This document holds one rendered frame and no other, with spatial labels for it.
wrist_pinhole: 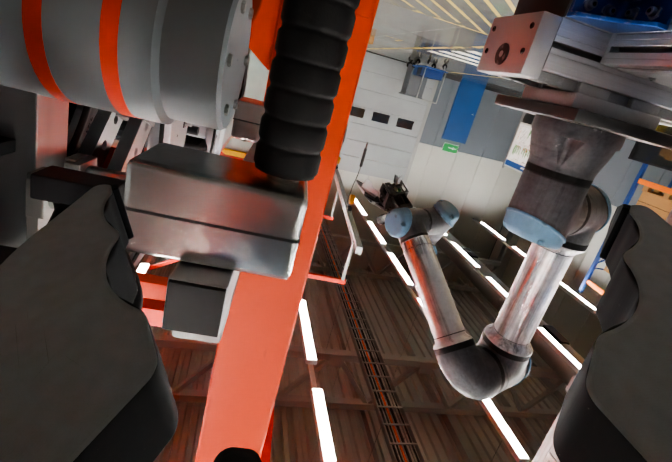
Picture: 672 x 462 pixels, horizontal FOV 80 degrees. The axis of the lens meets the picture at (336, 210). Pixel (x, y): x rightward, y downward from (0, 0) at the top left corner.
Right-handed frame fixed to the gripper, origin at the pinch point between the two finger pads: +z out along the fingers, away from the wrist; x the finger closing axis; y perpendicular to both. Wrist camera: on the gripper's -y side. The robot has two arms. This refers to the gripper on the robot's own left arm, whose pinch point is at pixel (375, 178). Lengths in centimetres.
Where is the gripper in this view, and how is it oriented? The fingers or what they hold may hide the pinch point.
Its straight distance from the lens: 139.3
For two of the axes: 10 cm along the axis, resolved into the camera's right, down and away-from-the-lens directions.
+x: -9.2, 1.5, -3.5
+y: 1.7, -6.6, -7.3
